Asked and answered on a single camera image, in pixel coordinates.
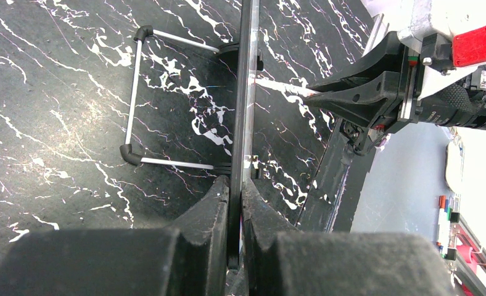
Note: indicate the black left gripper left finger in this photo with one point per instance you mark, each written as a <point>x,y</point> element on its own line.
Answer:
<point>184,257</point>

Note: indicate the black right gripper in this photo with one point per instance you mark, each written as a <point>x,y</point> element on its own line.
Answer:
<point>366,93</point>

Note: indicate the markers in background holder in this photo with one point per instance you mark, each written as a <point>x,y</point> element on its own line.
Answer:
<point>446,240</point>

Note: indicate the black framed whiteboard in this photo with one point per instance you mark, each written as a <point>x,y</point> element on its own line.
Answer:
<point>247,68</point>

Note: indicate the red capped whiteboard marker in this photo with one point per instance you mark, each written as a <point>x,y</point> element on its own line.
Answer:
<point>285,87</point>

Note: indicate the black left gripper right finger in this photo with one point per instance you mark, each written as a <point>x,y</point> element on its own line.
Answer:
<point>283,260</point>

